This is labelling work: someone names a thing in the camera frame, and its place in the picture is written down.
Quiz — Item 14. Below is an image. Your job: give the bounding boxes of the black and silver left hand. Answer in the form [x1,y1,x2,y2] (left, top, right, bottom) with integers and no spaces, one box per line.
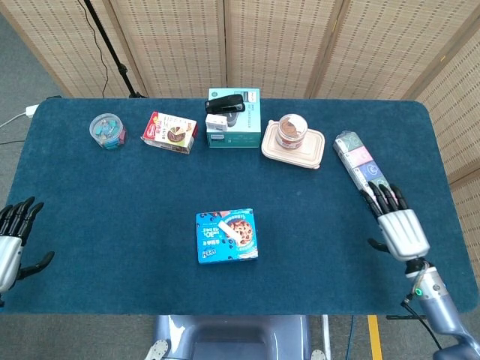
[0,196,56,294]

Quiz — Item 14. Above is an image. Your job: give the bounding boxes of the black and silver right hand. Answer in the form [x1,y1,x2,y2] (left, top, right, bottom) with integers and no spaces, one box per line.
[361,181,431,262]

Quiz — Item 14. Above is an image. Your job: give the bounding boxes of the blue cookie box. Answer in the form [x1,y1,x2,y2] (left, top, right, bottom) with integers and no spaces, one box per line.
[195,208,260,265]

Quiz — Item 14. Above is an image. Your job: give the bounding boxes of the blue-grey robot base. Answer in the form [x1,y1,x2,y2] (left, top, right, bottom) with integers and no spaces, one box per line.
[144,314,327,360]

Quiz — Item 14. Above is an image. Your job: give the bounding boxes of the teal Philips product box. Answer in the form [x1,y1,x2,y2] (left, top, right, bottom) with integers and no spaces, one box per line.
[205,88,263,149]

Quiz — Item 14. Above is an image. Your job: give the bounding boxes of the red and white cake box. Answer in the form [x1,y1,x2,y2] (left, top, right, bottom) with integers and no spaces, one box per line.
[140,111,199,155]

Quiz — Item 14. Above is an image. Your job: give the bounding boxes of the small white box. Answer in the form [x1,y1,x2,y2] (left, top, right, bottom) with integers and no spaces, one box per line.
[205,114,228,133]

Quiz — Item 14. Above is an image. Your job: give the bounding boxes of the multicolour tissue pack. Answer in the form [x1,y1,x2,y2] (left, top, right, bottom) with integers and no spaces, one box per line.
[333,130,403,211]

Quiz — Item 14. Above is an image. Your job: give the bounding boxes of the yellow floor tape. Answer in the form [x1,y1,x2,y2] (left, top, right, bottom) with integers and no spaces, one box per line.
[367,314,383,360]

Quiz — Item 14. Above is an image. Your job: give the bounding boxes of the beige lidded lunch container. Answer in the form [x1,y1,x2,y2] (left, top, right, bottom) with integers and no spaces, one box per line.
[261,119,326,171]

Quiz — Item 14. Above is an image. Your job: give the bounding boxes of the blue table cloth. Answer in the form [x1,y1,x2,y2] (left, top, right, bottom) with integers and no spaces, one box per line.
[0,97,479,316]

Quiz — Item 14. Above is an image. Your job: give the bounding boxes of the clear jar of binder clips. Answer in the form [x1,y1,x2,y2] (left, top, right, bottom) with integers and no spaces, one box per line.
[88,112,128,152]

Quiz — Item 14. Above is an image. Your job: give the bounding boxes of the clear jar with brown food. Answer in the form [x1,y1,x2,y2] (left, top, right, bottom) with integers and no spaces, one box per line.
[274,113,309,150]

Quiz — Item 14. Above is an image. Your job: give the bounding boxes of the black tripod stand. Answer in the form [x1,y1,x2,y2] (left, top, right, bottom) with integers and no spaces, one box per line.
[82,0,148,99]

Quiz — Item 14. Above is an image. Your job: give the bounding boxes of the black stapler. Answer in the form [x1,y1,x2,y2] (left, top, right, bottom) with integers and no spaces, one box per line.
[204,94,247,116]

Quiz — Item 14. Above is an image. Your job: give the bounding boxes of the bamboo folding screen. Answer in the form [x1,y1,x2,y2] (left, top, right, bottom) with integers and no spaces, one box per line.
[0,0,480,241]

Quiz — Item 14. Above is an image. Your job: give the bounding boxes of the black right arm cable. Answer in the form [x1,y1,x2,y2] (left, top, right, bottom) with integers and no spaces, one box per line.
[399,298,443,350]

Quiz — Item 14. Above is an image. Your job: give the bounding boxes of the blue floor cable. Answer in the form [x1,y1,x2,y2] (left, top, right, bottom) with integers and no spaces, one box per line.
[346,314,356,360]

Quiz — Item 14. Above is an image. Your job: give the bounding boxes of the white power cable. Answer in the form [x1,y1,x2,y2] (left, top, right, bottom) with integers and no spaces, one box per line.
[0,112,27,129]

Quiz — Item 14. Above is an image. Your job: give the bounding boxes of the thin black hanging cable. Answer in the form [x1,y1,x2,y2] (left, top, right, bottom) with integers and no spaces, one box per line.
[76,0,110,98]

